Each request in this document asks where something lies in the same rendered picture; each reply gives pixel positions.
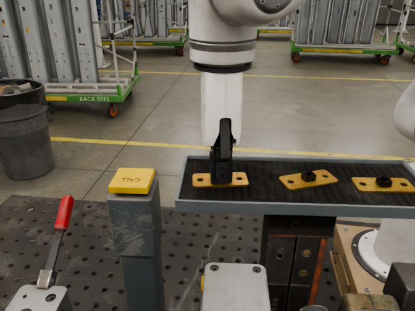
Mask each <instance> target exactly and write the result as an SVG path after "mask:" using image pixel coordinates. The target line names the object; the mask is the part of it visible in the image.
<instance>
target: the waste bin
mask: <svg viewBox="0 0 415 311"><path fill-rule="evenodd" d="M48 122H52V117H51V112H50V108H49V106H48V103H47V102H46V97H45V87H44V84H43V83H41V82H39V81H35V80H29V79H23V78H6V79H0V161H1V164H2V167H3V169H4V172H5V174H6V175H7V176H8V177H9V178H11V179H14V180H29V179H32V178H37V177H39V176H42V175H44V174H46V173H48V172H49V171H51V170H52V169H53V167H54V164H55V162H54V155H53V151H52V145H51V138H50V134H49V128H48Z"/></svg>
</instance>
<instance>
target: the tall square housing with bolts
mask: <svg viewBox="0 0 415 311"><path fill-rule="evenodd" d="M201 311H271V308H270V299H269V290H268V284H267V275H266V269H265V268H264V267H263V266H262V265H259V264H245V263H214V262H212V263H209V264H207V265H206V267H205V271H204V286H203V301H202V309H201Z"/></svg>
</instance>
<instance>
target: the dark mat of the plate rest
mask: <svg viewBox="0 0 415 311"><path fill-rule="evenodd" d="M309 170H311V171H316V170H326V171H328V172H329V173H330V174H332V175H333V176H334V177H335V178H336V179H337V180H338V182H337V183H334V184H329V185H323V186H316V187H312V188H305V189H298V190H294V191H290V190H288V189H287V188H286V187H285V186H284V185H283V184H282V183H281V181H280V180H279V177H280V176H285V175H292V174H297V173H301V172H305V171H309ZM233 172H244V173H246V176H247V179H248V183H249V185H248V186H244V187H224V188H194V187H193V179H192V175H193V174H195V173H209V159H188V162H187V167H186V170H185V175H184V178H183V184H182V189H181V193H180V198H179V199H190V200H210V201H250V202H290V203H310V204H350V205H390V206H410V207H415V193H362V192H359V191H358V190H357V189H356V187H355V185H354V184H353V182H352V181H351V179H352V178H353V177H363V178H377V176H388V177H389V178H405V179H407V180H408V181H409V182H410V183H411V184H412V185H413V186H414V187H415V177H413V176H412V174H410V172H409V171H408V170H407V169H406V168H405V167H404V166H403V165H402V164H356V163H329V162H281V161H256V160H233Z"/></svg>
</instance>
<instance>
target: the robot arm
mask: <svg viewBox="0 0 415 311"><path fill-rule="evenodd" d="M305 1H306V0H188V18H189V39H190V59H191V60H192V61H194V62H193V67H194V69H197V70H199V71H201V134H202V139H203V145H204V146H205V147H208V146H210V147H211V150H212V151H209V173H210V175H211V183H212V184H230V183H232V175H233V159H232V153H233V144H234V145H235V146H237V145H238V144H239V143H240V135H241V115H242V94H243V72H244V71H247V70H249V69H250V68H251V62H252V61H253V60H255V58H256V38H257V28H258V27H263V26H266V25H270V24H272V23H275V22H277V21H279V20H280V19H282V18H284V17H286V16H287V15H288V14H290V13H291V12H293V11H294V10H295V9H296V8H297V7H299V6H300V5H302V3H304V2H305ZM393 122H394V125H395V127H396V129H397V130H398V131H399V132H400V133H401V134H402V135H403V136H404V137H406V138H408V139H410V140H411V141H414V142H415V79H414V80H413V81H412V82H411V84H410V85H409V86H408V87H407V89H406V90H405V91H404V93H403V94H402V95H401V96H400V98H399V100H398V101H397V103H396V105H395V108H394V110H393ZM358 250H359V253H360V256H361V257H362V259H363V261H365V263H366V264H367V265H368V266H369V267H370V268H372V269H373V271H375V272H376V273H378V274H379V275H381V276H383V277H384V278H387V276H388V273H389V270H390V267H391V264H392V262H403V263H415V219H400V218H383V219H382V222H381V224H380V228H379V230H378V231H371V232H368V233H366V234H364V235H363V236H362V237H361V239H360V240H359V244H358Z"/></svg>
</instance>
